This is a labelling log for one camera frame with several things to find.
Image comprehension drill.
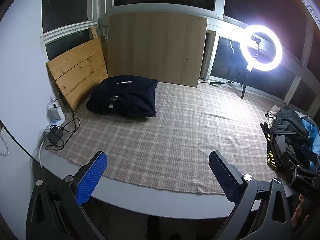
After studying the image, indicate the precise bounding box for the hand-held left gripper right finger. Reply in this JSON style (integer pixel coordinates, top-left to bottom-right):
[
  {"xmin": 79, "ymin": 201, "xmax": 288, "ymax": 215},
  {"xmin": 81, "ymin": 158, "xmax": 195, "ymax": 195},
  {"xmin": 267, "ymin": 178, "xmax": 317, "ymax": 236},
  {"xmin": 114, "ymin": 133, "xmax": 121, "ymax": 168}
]
[{"xmin": 209, "ymin": 151, "xmax": 294, "ymax": 240}]

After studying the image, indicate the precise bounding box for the white cable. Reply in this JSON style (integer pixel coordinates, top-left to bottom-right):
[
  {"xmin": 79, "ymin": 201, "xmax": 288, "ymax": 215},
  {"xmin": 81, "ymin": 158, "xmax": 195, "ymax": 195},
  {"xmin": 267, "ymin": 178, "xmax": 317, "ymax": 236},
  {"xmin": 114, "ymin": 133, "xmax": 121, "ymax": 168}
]
[{"xmin": 38, "ymin": 137, "xmax": 50, "ymax": 168}]

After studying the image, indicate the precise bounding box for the black adapter cable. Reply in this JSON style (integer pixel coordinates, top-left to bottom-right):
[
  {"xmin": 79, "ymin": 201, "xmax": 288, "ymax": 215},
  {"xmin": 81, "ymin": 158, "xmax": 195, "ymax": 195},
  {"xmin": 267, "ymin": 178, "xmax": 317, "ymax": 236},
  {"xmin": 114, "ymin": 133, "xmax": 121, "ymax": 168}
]
[{"xmin": 45, "ymin": 96, "xmax": 81, "ymax": 152}]

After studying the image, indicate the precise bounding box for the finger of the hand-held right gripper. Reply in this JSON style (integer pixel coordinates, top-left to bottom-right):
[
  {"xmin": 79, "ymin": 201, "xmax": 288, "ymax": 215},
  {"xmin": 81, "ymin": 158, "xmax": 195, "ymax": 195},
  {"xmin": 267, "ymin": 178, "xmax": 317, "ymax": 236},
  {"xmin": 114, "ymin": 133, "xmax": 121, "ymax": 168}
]
[
  {"xmin": 300, "ymin": 145, "xmax": 320, "ymax": 173},
  {"xmin": 282, "ymin": 151, "xmax": 304, "ymax": 180}
]

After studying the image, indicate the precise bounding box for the black ring light cable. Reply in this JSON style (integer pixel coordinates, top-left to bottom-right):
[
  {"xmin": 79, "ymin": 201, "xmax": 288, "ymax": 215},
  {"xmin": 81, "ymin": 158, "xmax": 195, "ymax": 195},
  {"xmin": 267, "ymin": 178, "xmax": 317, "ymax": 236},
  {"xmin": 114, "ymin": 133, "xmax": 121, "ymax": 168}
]
[{"xmin": 199, "ymin": 79, "xmax": 231, "ymax": 86}]

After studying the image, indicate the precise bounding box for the grey garment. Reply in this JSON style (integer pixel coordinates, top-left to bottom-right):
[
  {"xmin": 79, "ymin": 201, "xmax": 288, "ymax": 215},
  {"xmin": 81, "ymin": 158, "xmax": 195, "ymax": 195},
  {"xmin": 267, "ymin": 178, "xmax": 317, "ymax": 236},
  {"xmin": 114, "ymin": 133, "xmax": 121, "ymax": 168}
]
[{"xmin": 274, "ymin": 135, "xmax": 300, "ymax": 161}]

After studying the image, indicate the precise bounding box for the person's right hand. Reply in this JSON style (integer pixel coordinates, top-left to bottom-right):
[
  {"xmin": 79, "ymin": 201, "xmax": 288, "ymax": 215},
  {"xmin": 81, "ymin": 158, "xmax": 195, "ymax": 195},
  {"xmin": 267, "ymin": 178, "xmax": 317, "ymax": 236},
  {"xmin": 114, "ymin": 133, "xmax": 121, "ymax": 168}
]
[{"xmin": 291, "ymin": 194, "xmax": 312, "ymax": 228}]

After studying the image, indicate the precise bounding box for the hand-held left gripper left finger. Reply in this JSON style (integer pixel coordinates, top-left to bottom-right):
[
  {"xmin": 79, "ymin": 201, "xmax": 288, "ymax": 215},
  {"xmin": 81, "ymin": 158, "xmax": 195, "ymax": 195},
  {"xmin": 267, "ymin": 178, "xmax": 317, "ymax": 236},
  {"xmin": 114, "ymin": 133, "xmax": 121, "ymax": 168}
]
[{"xmin": 25, "ymin": 151, "xmax": 108, "ymax": 240}]

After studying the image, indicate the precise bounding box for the folded navy garment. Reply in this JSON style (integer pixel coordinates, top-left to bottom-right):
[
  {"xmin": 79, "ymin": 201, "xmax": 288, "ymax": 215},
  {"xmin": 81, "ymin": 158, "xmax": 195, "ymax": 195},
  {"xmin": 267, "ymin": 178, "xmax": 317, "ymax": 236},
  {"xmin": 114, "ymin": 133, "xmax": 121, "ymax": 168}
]
[{"xmin": 86, "ymin": 75, "xmax": 158, "ymax": 117}]

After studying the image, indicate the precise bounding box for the pine plank headboard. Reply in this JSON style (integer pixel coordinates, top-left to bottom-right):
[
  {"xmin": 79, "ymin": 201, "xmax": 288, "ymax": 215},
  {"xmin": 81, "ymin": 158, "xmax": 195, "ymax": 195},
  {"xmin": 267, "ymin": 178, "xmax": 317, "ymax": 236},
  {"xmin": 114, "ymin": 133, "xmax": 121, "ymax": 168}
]
[{"xmin": 46, "ymin": 35, "xmax": 109, "ymax": 112}]

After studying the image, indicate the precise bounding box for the light wooden board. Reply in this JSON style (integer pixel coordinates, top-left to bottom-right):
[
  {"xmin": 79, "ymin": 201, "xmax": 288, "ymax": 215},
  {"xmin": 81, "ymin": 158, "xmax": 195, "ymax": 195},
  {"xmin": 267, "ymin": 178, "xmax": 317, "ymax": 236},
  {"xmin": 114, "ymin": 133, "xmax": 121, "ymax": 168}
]
[{"xmin": 107, "ymin": 13, "xmax": 208, "ymax": 88}]

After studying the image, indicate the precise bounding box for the black power adapter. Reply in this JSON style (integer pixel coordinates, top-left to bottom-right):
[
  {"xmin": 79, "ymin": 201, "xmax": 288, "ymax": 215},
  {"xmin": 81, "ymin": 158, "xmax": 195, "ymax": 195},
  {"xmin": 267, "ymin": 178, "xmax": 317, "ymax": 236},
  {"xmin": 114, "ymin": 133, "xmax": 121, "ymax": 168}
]
[{"xmin": 47, "ymin": 126, "xmax": 63, "ymax": 145}]

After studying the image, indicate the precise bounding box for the narrow wooden plank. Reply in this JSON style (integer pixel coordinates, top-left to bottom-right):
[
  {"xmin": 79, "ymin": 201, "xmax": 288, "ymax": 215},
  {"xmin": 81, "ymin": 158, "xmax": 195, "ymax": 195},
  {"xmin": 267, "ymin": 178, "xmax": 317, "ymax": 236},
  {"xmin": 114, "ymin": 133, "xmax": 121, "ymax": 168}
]
[{"xmin": 89, "ymin": 26, "xmax": 100, "ymax": 40}]

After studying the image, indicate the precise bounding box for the plaid woven mat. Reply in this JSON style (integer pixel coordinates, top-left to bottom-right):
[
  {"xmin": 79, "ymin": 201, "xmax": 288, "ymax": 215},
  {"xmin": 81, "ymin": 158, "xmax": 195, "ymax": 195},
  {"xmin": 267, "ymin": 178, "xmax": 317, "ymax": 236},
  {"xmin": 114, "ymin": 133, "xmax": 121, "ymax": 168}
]
[{"xmin": 34, "ymin": 81, "xmax": 288, "ymax": 196}]

